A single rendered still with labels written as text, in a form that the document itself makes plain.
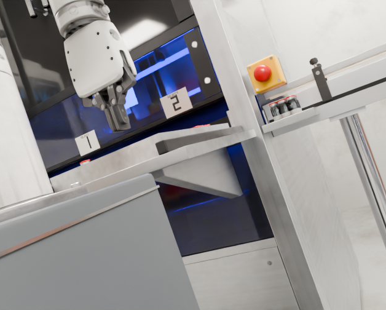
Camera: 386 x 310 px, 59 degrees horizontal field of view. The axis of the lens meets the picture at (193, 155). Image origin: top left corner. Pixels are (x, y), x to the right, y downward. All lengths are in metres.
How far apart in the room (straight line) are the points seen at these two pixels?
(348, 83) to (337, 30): 2.31
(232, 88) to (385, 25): 2.48
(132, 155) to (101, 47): 0.18
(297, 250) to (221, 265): 0.22
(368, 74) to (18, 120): 0.79
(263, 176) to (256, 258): 0.22
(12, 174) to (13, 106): 0.08
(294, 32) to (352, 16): 0.46
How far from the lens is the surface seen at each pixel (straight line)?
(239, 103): 0.88
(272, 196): 0.89
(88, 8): 0.60
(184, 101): 0.94
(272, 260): 0.94
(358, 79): 0.95
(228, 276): 1.00
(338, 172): 3.23
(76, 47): 0.60
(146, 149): 0.56
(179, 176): 0.63
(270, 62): 0.86
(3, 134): 0.38
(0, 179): 0.37
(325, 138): 3.20
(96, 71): 0.57
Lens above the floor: 0.86
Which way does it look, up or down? 1 degrees up
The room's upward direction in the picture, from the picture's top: 20 degrees counter-clockwise
